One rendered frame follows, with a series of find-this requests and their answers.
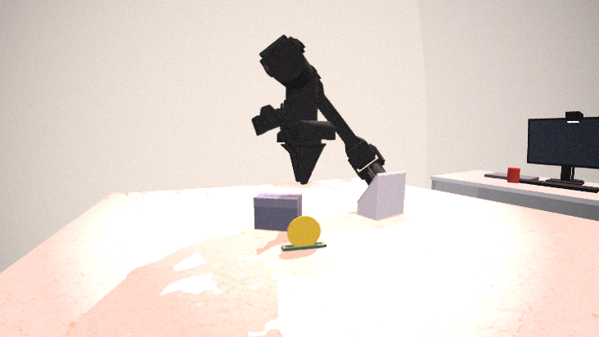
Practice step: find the gold coin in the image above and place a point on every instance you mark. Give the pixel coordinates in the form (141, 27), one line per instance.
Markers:
(303, 230)

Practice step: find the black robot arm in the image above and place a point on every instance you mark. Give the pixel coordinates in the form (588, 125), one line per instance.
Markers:
(284, 61)

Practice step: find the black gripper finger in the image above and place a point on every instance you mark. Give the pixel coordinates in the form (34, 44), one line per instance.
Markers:
(293, 161)
(307, 155)

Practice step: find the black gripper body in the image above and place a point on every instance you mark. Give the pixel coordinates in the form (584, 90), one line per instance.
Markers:
(306, 127)

